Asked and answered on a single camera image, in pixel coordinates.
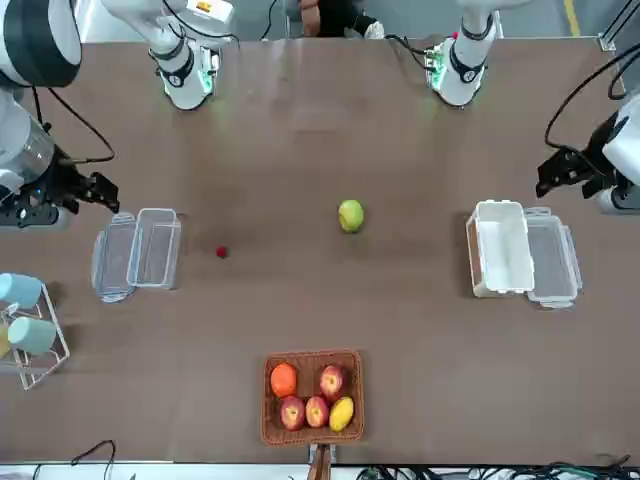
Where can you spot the green apple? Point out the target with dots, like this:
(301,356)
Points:
(351,216)

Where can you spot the yellow cup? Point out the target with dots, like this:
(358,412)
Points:
(4,342)

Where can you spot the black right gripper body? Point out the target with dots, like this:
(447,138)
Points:
(65,180)

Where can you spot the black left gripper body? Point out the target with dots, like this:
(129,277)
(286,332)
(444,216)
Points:
(602,150)

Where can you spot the clear lid with grey clips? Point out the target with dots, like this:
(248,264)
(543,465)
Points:
(552,260)

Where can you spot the white plastic box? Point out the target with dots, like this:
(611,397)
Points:
(502,250)

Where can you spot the yellow mango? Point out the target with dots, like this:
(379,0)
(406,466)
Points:
(341,414)

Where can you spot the clear plastic box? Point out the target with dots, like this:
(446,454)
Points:
(172,250)

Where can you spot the red apple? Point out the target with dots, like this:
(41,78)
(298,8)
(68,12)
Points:
(317,411)
(292,413)
(333,382)

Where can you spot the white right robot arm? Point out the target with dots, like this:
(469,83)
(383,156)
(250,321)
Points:
(185,85)

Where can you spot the person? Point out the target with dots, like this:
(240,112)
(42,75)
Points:
(340,15)

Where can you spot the clear lid with blue seal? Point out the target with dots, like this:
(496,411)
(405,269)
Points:
(112,260)

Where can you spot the red strawberry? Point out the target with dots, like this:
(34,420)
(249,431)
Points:
(222,251)

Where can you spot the aluminium frame post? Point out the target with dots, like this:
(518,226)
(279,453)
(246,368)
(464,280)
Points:
(606,42)

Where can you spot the brown wicker basket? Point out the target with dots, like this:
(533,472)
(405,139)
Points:
(310,360)

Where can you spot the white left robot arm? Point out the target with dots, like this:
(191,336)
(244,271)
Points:
(462,85)

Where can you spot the light blue cup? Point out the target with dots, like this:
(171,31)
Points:
(20,289)
(31,336)

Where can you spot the orange fruit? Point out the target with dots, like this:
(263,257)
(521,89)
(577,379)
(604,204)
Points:
(283,380)

